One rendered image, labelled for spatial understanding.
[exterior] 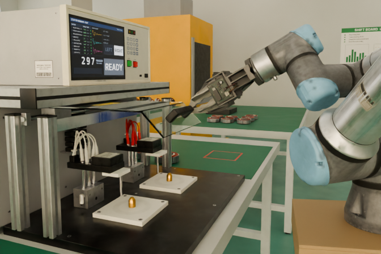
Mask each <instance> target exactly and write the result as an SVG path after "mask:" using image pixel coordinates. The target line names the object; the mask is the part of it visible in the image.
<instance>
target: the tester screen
mask: <svg viewBox="0 0 381 254"><path fill-rule="evenodd" d="M70 33H71V62H72V77H73V78H78V77H124V75H104V58H110V59H118V60H123V59H124V41H123V29H121V28H116V27H111V26H106V25H103V24H99V23H94V22H89V21H86V20H81V19H76V18H72V17H70ZM104 44H108V45H116V46H123V56H117V55H110V54H104ZM81 56H85V57H95V66H89V65H81ZM74 67H79V68H100V69H102V74H74Z"/></svg>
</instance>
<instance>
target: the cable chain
mask: <svg viewBox="0 0 381 254"><path fill-rule="evenodd" d="M82 114H85V112H83V113H76V114H72V116H75V115H82ZM78 128H80V129H76V128H74V129H69V130H66V131H67V132H65V136H68V137H65V141H68V142H65V146H68V147H66V148H65V150H63V151H60V152H61V153H68V154H71V153H73V151H71V150H72V149H74V143H75V142H74V141H75V137H73V136H75V132H74V130H76V131H78V132H80V131H81V130H83V131H85V132H87V129H84V128H87V126H82V127H78ZM79 145H80V143H79V144H78V146H77V150H79V149H80V146H79ZM81 145H82V149H83V150H84V139H83V138H82V139H81Z"/></svg>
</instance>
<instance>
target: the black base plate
mask: <svg viewBox="0 0 381 254"><path fill-rule="evenodd" d="M160 172H161V173H171V174H176V175H185V176H194V177H197V181H195V182H194V183H193V184H192V185H191V186H190V187H189V188H187V189H186V190H185V191H184V192H183V193H182V194H178V193H170V192H162V191H158V190H150V189H143V188H139V185H140V184H142V183H143V182H145V181H146V180H148V179H150V178H151V177H153V176H155V175H156V174H157V165H153V164H148V165H147V166H145V165H144V177H143V178H141V179H139V180H138V181H136V182H135V183H129V182H124V181H122V195H123V194H128V195H132V196H139V197H146V198H153V199H158V200H165V201H168V205H167V206H166V207H165V208H164V209H163V210H161V211H160V212H159V213H158V214H157V215H156V216H154V217H153V218H152V219H151V220H149V221H148V222H147V223H146V224H145V225H144V226H142V227H141V226H136V225H130V224H126V223H121V222H115V221H109V220H106V219H100V218H94V217H93V215H92V214H93V213H94V212H95V211H97V210H99V209H100V208H102V207H103V206H105V205H107V204H108V203H110V202H112V201H113V200H115V199H117V198H119V196H120V177H111V176H107V177H105V178H103V179H101V180H99V181H97V182H101V183H104V200H103V201H102V202H100V203H98V204H96V205H94V206H93V207H91V208H89V209H84V208H78V207H74V195H73V193H72V194H70V195H68V196H66V197H64V198H62V199H61V224H62V234H61V235H56V236H57V237H56V238H54V239H50V238H49V237H47V238H45V237H43V216H42V208H41V209H39V210H37V211H34V212H32V213H30V214H29V217H30V227H29V228H24V230H23V231H17V229H16V230H12V226H11V223H9V224H7V225H5V226H4V227H3V234H4V235H8V236H13V237H16V238H21V239H25V240H29V241H32V242H37V243H41V244H46V245H50V246H53V247H57V248H62V249H66V250H69V251H74V252H78V253H82V254H192V253H193V251H194V250H195V249H196V247H197V246H198V244H199V243H200V241H201V240H202V239H203V237H204V236H205V235H206V233H207V232H208V231H209V229H210V228H211V226H212V225H213V223H214V222H215V221H216V220H217V218H218V217H219V215H220V214H221V212H222V211H223V210H224V208H225V207H226V206H227V204H228V203H229V202H230V200H231V199H232V198H233V196H234V194H235V193H236V192H237V191H238V189H239V188H240V186H241V185H242V184H243V182H244V181H245V175H240V174H234V173H224V172H214V171H204V170H194V169H188V168H179V167H170V168H166V167H165V168H163V167H162V166H159V173H160Z"/></svg>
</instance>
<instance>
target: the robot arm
mask: <svg viewBox="0 0 381 254"><path fill-rule="evenodd" d="M323 50H324V47H323V45H322V43H321V41H320V39H319V38H318V36H317V34H316V32H315V31H314V29H313V28H312V26H311V25H309V24H304V25H302V26H300V27H299V28H297V29H295V30H293V31H290V32H289V33H288V34H287V35H285V36H283V37H282V38H280V39H278V40H277V41H275V42H273V43H271V44H270V45H268V46H266V47H265V48H262V49H261V50H259V51H258V52H256V53H254V54H253V55H251V58H248V59H246V60H245V61H244V62H245V66H243V67H242V68H240V69H238V70H237V71H235V72H234V73H231V72H230V71H221V72H220V73H218V74H217V75H215V76H213V77H211V78H209V79H208V80H206V81H205V83H204V85H203V86H202V88H201V89H200V90H199V91H198V92H197V93H196V94H195V96H194V97H192V98H191V101H190V103H189V105H191V106H192V107H193V109H194V111H193V112H192V113H208V112H219V111H224V110H225V109H227V108H229V107H230V106H231V105H234V104H235V102H234V101H235V100H236V99H237V98H238V99H240V97H241V96H242V93H243V91H245V90H246V89H247V88H248V87H249V86H250V85H251V84H252V83H253V82H254V81H255V83H256V84H257V85H258V86H260V85H262V84H263V83H264V82H268V81H270V80H272V79H274V81H276V80H277V79H278V78H277V76H276V75H281V74H283V73H285V72H287V74H288V76H289V78H290V80H291V82H292V84H293V86H294V88H295V90H296V93H297V96H298V98H300V100H301V101H302V103H303V105H304V107H305V108H306V109H307V110H309V111H321V110H322V109H327V108H329V107H330V106H332V105H334V103H336V102H337V101H338V99H339V98H345V99H344V100H343V102H342V103H341V104H340V105H339V106H338V108H330V109H327V110H326V111H324V112H323V113H322V114H321V115H320V117H319V118H318V119H317V120H316V122H315V123H314V124H313V125H312V126H310V127H306V126H303V127H301V128H298V129H295V130H294V131H293V133H292V135H291V137H290V141H289V152H290V159H291V162H292V165H293V167H294V169H295V171H296V173H297V175H298V176H299V177H300V179H301V180H302V181H304V182H305V183H307V184H308V185H313V186H316V185H322V186H326V185H328V184H333V183H340V182H344V181H351V180H352V187H351V189H350V192H349V195H348V198H347V200H346V204H345V206H344V219H345V220H346V221H347V223H348V224H350V225H352V226H354V227H356V228H358V229H360V230H363V231H367V232H371V233H374V234H379V235H381V47H380V48H378V49H377V50H375V51H373V52H372V53H370V54H369V55H367V56H366V57H364V58H362V59H360V60H359V61H357V62H355V63H347V64H329V65H325V64H323V63H322V61H321V59H320V58H319V56H318V55H319V53H321V52H322V51H323ZM211 96H212V97H213V98H212V99H210V100H209V102H208V103H207V104H202V105H201V106H199V107H196V105H197V104H198V103H200V102H202V101H203V100H204V99H205V98H208V97H211Z"/></svg>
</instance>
